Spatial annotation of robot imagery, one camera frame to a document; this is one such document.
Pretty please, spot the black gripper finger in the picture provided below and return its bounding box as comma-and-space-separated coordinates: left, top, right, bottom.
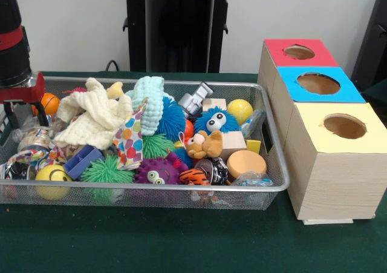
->
3, 102, 17, 128
33, 100, 50, 127

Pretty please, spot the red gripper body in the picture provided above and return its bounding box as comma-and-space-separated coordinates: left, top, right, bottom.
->
0, 72, 46, 104

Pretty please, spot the clear plastic packet blue label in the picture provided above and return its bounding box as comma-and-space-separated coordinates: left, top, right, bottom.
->
12, 113, 55, 143

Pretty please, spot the clear mesh bin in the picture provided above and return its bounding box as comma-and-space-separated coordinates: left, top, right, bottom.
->
0, 76, 291, 211

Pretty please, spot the wooden box with three holes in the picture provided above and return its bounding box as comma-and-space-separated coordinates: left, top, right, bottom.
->
257, 39, 387, 225

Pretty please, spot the cream knitted cloth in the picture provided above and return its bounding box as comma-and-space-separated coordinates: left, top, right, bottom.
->
53, 77, 134, 151

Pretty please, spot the yellow smiley ball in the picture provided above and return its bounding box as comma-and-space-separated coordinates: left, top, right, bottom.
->
34, 165, 72, 201

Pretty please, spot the green spiky ball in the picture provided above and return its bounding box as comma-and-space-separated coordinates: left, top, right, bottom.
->
80, 154, 135, 202

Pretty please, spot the polka dot cloth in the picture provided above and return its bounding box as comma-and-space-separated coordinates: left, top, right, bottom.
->
112, 100, 147, 171

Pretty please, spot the mint green knitted cloth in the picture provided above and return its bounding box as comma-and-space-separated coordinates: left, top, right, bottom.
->
125, 76, 165, 137

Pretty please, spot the purple spiky ball with eyes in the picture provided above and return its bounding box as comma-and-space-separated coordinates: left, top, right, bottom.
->
133, 157, 182, 186

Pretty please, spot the brown plush toy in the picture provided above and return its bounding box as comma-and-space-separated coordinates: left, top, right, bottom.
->
184, 130, 224, 160

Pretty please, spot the blue fuzzy toy with eyes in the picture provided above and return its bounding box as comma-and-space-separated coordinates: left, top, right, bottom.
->
194, 107, 241, 136

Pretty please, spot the plain yellow ball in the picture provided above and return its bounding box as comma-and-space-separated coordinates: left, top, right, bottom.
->
227, 99, 255, 125

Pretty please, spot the black chair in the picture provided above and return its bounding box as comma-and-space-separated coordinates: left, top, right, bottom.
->
351, 0, 387, 93

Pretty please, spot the black cable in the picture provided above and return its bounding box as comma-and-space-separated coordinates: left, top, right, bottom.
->
105, 59, 122, 73

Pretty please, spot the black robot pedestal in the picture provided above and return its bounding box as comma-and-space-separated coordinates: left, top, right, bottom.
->
117, 0, 244, 74

